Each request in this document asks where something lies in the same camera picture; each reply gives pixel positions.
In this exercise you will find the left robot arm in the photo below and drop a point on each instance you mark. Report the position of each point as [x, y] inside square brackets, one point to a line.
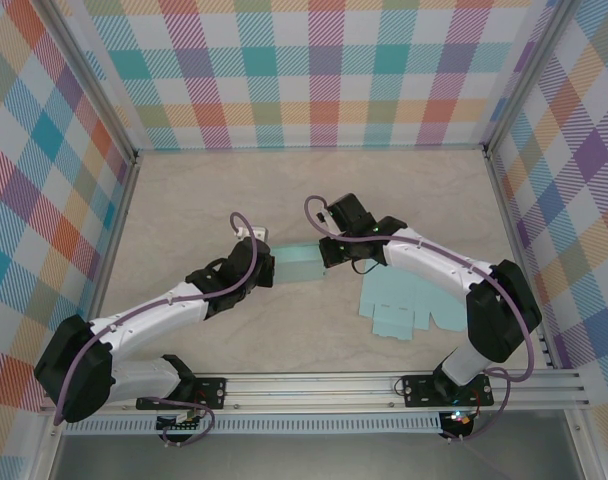
[149, 320]

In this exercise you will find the long aluminium mounting rail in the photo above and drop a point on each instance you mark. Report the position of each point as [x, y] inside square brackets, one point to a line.
[309, 392]

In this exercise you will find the thin aluminium floor rail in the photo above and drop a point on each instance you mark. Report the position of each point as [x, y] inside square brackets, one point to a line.
[309, 149]

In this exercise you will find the light teal paper box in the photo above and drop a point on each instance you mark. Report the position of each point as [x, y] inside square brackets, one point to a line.
[399, 300]
[296, 262]

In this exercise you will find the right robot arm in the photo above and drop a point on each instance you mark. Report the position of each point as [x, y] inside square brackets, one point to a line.
[504, 310]

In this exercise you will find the plaid patterned backdrop panel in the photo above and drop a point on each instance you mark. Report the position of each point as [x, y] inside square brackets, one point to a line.
[584, 200]
[304, 75]
[24, 200]

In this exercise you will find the aluminium side floor rail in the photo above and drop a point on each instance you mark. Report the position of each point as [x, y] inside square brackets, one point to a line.
[111, 250]
[506, 215]

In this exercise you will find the grey metal base plate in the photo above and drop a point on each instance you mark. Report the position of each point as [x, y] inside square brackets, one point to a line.
[309, 460]

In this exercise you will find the aluminium frame post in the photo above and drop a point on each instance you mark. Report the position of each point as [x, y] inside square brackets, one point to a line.
[529, 75]
[91, 75]

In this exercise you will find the small electronics board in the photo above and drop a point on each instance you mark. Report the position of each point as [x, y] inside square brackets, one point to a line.
[459, 419]
[179, 425]

